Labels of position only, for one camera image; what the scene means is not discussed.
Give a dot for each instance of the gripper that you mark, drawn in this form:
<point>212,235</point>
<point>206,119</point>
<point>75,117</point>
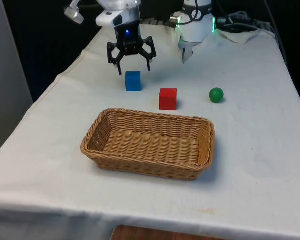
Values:
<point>130,37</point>

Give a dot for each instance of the blue cube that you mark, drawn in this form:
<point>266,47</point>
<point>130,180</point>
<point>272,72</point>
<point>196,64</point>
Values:
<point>133,81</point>

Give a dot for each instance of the green ball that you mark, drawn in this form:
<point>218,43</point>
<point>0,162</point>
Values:
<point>216,95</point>

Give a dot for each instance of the wicker basket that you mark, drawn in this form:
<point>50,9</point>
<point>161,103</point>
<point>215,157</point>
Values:
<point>150,146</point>

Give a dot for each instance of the red cube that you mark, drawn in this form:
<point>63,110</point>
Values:
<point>168,99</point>

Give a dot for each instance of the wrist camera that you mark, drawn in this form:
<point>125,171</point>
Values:
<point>106,19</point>

